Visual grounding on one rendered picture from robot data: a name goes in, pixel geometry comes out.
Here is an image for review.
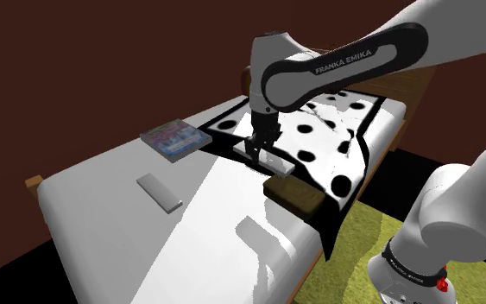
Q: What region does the grey flat rectangular slab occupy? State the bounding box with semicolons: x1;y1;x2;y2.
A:
232;140;297;177

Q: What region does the black white polka dot blanket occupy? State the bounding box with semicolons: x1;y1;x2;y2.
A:
197;87;388;263

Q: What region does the dark brown rectangular box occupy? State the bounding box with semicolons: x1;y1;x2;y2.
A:
262;174;326;216

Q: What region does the colourful book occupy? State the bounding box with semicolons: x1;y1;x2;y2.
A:
139;118;214;164

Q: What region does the grey remote control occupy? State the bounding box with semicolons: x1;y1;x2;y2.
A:
136;172;184;215

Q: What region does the yellow green rug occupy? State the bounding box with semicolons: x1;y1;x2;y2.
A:
292;200;486;304

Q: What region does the white bed with wooden frame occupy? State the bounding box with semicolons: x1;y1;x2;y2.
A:
24;47;437;304

